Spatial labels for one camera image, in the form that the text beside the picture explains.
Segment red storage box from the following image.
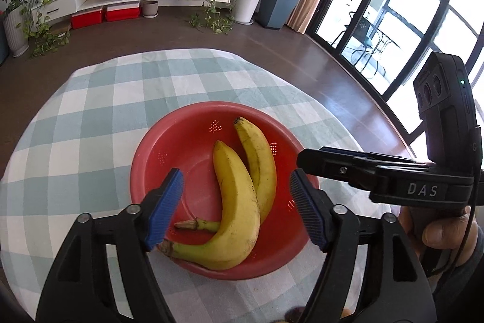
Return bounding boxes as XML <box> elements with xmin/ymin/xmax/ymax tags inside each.
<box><xmin>71</xmin><ymin>7</ymin><xmax>104</xmax><ymax>29</ymax></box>
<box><xmin>105</xmin><ymin>3</ymin><xmax>141</xmax><ymax>22</ymax></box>

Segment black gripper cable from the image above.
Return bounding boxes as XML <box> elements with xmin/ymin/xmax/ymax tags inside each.
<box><xmin>434</xmin><ymin>164</ymin><xmax>480</xmax><ymax>276</ymax></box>

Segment person's right forearm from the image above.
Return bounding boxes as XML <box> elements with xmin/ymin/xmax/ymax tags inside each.
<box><xmin>431</xmin><ymin>230</ymin><xmax>484</xmax><ymax>323</ymax></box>

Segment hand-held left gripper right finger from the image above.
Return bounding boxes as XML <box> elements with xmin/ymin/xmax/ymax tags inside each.
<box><xmin>289</xmin><ymin>169</ymin><xmax>439</xmax><ymax>323</ymax></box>

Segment red plastic bowl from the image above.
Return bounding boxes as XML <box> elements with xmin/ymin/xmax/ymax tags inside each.
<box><xmin>129</xmin><ymin>101</ymin><xmax>322</xmax><ymax>280</ymax></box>

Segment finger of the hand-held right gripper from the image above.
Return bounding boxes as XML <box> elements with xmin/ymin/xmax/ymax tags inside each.
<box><xmin>319</xmin><ymin>146</ymin><xmax>432</xmax><ymax>166</ymax></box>
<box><xmin>297</xmin><ymin>149</ymin><xmax>394</xmax><ymax>191</ymax></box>

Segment black-framed glass sliding door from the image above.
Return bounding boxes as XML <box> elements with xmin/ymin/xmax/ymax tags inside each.
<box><xmin>306</xmin><ymin>0</ymin><xmax>484</xmax><ymax>146</ymax></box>

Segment potted plant white ribbed pot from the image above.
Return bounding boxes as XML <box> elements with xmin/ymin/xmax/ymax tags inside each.
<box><xmin>0</xmin><ymin>0</ymin><xmax>70</xmax><ymax>59</ymax></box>

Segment large yellow banana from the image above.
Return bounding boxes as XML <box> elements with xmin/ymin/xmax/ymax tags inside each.
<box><xmin>157</xmin><ymin>140</ymin><xmax>261</xmax><ymax>271</ymax></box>

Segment grey empty flower pot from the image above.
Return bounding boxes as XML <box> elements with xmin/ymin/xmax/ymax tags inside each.
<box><xmin>142</xmin><ymin>0</ymin><xmax>159</xmax><ymax>19</ymax></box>

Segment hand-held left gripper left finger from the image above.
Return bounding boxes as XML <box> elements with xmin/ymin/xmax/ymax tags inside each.
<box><xmin>36</xmin><ymin>168</ymin><xmax>185</xmax><ymax>323</ymax></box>

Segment patio table and chairs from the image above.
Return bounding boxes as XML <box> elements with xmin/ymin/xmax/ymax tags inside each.
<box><xmin>342</xmin><ymin>11</ymin><xmax>399</xmax><ymax>78</ymax></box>

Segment small yellow banana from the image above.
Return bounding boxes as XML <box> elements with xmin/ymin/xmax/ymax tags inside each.
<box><xmin>174</xmin><ymin>117</ymin><xmax>277</xmax><ymax>233</ymax></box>

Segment green white checkered tablecloth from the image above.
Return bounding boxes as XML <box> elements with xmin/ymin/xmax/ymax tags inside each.
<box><xmin>0</xmin><ymin>48</ymin><xmax>411</xmax><ymax>323</ymax></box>

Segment person's right hand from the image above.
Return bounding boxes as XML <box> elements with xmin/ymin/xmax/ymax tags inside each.
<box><xmin>399</xmin><ymin>206</ymin><xmax>484</xmax><ymax>259</ymax></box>

